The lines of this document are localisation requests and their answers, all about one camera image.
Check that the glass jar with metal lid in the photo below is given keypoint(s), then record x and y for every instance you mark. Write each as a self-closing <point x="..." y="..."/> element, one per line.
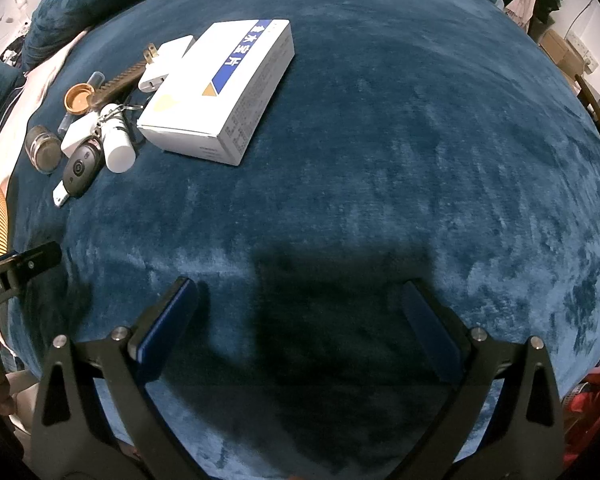
<point x="43" y="149"/>

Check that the dark blue velvet blanket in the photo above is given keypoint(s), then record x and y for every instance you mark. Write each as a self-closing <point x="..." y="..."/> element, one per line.
<point x="427" y="139"/>

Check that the white rectangular box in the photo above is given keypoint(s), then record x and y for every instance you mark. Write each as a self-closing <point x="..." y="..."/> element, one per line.
<point x="79" y="131"/>

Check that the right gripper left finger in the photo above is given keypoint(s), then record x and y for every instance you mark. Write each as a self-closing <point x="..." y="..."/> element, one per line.
<point x="94" y="418"/>

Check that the black car key fob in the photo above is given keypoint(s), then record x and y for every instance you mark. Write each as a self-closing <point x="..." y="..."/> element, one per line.
<point x="83" y="167"/>

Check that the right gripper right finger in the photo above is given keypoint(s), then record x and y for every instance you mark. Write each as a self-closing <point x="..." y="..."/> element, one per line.
<point x="502" y="418"/>

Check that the pink blanket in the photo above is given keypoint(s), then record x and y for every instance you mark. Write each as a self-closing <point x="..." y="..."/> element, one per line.
<point x="30" y="98"/>

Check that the white power adapter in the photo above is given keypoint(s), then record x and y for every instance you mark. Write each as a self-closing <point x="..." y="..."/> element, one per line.
<point x="161" y="60"/>

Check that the white blue medicine box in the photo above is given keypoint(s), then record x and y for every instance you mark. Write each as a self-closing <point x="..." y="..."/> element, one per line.
<point x="211" y="103"/>

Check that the small jar with orange lid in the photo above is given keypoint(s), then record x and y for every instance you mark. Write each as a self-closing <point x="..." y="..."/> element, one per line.
<point x="77" y="99"/>

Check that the brown wooden comb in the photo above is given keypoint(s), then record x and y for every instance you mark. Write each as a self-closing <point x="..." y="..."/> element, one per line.
<point x="111" y="88"/>

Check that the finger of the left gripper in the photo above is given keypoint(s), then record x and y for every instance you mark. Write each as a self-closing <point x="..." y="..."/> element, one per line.
<point x="19" y="267"/>

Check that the white cylindrical bottle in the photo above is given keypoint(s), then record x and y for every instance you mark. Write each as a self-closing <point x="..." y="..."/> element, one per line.
<point x="118" y="149"/>

